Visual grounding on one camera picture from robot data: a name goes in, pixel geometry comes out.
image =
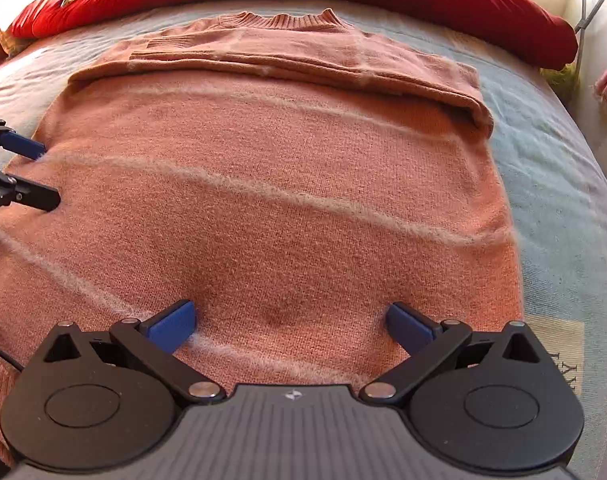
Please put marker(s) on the yellow green plastic bag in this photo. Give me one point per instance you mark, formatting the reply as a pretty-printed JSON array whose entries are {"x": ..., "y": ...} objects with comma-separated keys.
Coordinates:
[{"x": 561, "y": 82}]

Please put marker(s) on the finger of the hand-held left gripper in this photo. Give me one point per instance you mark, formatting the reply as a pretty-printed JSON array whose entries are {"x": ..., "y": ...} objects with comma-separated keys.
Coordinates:
[
  {"x": 38, "y": 197},
  {"x": 25, "y": 147}
]

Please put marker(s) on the pink striped knit sweater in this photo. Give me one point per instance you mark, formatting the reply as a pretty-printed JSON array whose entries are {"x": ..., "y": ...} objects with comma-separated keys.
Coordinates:
[{"x": 283, "y": 185}]

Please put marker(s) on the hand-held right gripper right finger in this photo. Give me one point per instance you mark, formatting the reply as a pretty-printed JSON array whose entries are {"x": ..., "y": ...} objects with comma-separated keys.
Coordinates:
[{"x": 408, "y": 328}]

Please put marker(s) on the grey-blue plaid bed sheet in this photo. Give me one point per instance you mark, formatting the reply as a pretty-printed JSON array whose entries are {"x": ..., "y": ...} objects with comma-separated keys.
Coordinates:
[{"x": 548, "y": 185}]

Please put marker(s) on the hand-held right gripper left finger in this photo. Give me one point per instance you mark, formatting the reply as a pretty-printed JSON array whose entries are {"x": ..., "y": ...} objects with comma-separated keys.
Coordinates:
[{"x": 173, "y": 326}]

